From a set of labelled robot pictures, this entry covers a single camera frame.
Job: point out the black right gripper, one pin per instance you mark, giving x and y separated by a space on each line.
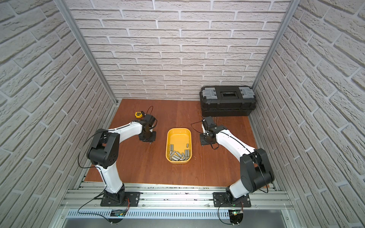
202 139

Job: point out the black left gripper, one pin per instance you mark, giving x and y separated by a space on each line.
147 136

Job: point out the yellow plastic storage box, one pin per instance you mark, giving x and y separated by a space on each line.
179 146

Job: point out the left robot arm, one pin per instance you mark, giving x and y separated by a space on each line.
104 150

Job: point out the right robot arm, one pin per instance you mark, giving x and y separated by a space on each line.
255 168

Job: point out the yellow tape measure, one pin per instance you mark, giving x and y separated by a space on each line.
139 115

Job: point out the black plastic toolbox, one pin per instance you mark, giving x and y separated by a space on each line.
227 100

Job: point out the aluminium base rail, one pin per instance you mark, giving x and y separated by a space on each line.
158 201

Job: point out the aluminium frame post left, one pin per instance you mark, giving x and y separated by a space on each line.
66 13

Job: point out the aluminium frame post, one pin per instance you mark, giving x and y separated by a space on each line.
278 36
66 13

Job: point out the aluminium frame post right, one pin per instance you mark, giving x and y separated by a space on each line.
278 36

